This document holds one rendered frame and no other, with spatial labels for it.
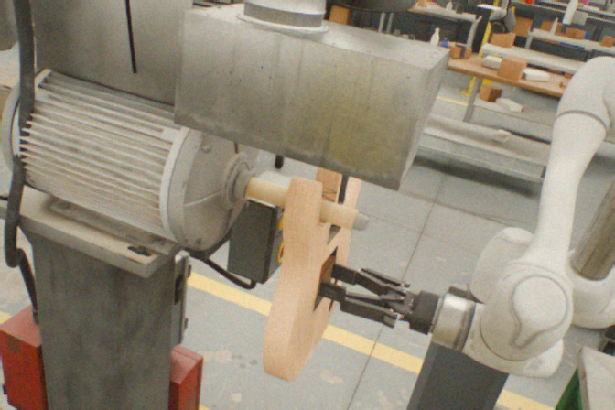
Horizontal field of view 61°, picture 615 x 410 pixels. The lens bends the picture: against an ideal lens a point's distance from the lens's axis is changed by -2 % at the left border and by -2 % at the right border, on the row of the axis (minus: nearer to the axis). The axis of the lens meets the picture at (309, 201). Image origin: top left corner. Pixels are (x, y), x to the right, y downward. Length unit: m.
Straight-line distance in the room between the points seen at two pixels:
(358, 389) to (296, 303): 1.49
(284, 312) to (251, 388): 1.39
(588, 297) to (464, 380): 0.46
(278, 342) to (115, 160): 0.38
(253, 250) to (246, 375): 1.18
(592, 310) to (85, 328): 1.24
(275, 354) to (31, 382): 0.63
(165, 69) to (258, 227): 0.46
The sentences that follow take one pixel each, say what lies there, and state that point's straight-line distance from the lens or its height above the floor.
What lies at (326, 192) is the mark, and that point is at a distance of 0.90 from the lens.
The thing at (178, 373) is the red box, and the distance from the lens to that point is 1.41.
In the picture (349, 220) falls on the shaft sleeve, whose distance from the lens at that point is 0.81.
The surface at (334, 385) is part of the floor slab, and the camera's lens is 2.31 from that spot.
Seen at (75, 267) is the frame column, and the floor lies 1.03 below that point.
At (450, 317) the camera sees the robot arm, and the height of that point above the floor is 1.10.
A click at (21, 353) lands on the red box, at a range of 1.31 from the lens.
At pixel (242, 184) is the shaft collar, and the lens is 0.85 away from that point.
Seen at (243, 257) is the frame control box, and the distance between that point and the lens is 1.19.
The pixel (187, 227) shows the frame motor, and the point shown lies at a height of 1.21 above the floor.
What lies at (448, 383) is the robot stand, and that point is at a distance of 1.79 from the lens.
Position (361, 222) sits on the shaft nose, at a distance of 0.81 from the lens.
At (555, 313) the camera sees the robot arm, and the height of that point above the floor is 1.25.
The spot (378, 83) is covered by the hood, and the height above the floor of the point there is 1.50.
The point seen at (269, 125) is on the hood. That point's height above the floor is 1.42.
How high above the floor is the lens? 1.63
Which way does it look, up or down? 27 degrees down
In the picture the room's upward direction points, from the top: 10 degrees clockwise
